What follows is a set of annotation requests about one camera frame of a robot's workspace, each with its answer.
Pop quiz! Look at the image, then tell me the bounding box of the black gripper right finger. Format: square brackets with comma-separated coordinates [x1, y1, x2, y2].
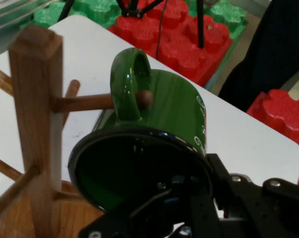
[191, 153, 299, 238]

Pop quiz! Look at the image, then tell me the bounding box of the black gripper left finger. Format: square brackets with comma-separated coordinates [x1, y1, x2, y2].
[77, 188, 193, 238]

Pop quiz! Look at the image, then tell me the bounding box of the green enamel mug white print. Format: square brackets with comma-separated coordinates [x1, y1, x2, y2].
[67, 47, 215, 212]

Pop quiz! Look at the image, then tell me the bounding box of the wooden mug tree stand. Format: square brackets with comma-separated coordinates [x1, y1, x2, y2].
[0, 24, 155, 238]

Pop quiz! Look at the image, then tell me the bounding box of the black cloth object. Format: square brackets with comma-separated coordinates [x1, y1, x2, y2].
[218, 0, 299, 113]

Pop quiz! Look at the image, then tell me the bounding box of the large red foam block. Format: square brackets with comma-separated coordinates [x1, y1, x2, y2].
[107, 0, 235, 88]

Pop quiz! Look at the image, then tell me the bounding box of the black tripod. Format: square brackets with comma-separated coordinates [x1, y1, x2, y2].
[57, 0, 207, 49]

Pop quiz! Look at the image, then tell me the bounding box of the green foam block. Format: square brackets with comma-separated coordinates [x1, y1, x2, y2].
[183, 0, 249, 42]
[19, 0, 123, 32]

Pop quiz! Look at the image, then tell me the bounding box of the thin black tripod cable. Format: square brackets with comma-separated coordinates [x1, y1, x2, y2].
[155, 0, 169, 60]

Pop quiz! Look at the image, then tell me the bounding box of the aluminium rail profile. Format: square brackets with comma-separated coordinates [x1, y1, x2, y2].
[0, 0, 55, 59]

